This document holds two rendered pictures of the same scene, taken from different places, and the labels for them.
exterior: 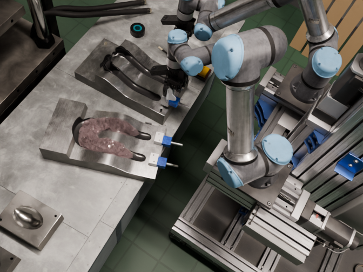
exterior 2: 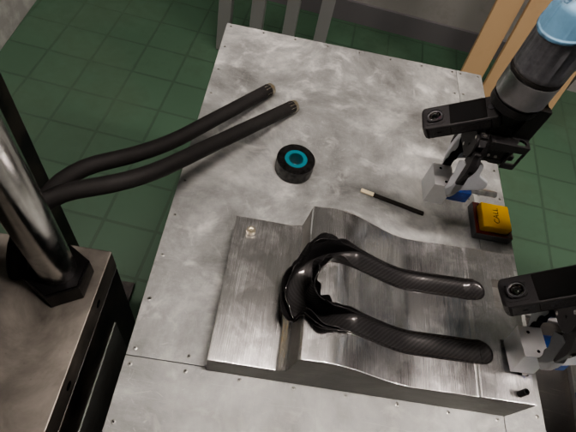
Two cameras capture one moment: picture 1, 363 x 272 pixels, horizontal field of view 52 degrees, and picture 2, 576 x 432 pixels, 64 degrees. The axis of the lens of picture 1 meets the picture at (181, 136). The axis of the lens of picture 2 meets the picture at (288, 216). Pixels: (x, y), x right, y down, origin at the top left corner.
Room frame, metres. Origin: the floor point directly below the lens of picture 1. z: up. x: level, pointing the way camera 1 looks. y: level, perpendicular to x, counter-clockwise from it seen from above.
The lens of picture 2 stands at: (0.79, 0.60, 1.57)
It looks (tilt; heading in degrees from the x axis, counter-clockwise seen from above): 56 degrees down; 340
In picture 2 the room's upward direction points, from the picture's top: 16 degrees clockwise
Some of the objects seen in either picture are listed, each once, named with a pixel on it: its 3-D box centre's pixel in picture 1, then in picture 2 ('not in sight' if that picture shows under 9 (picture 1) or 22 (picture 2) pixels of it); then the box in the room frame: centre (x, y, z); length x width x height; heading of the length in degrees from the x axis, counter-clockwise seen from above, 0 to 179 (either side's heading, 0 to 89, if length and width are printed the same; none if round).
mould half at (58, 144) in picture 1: (106, 140); not in sight; (0.69, 0.32, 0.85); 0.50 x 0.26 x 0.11; 94
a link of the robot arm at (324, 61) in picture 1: (322, 66); not in sight; (1.14, -0.49, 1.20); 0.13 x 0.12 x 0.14; 1
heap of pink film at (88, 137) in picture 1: (107, 134); not in sight; (0.70, 0.31, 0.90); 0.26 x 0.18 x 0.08; 94
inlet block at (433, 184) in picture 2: not in sight; (461, 188); (1.25, 0.12, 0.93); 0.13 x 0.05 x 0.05; 77
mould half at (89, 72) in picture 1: (132, 75); (372, 303); (1.06, 0.31, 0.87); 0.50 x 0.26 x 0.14; 77
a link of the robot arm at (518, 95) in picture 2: (185, 12); (525, 84); (1.25, 0.14, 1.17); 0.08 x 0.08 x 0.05
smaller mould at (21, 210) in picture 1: (30, 219); not in sight; (0.27, 0.48, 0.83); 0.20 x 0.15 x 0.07; 77
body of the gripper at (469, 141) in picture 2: (184, 26); (501, 126); (1.25, 0.13, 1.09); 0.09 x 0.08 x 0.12; 77
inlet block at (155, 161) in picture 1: (163, 163); not in sight; (0.66, 0.04, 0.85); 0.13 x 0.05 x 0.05; 94
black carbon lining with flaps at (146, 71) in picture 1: (134, 72); (391, 299); (1.04, 0.30, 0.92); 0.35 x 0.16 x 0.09; 77
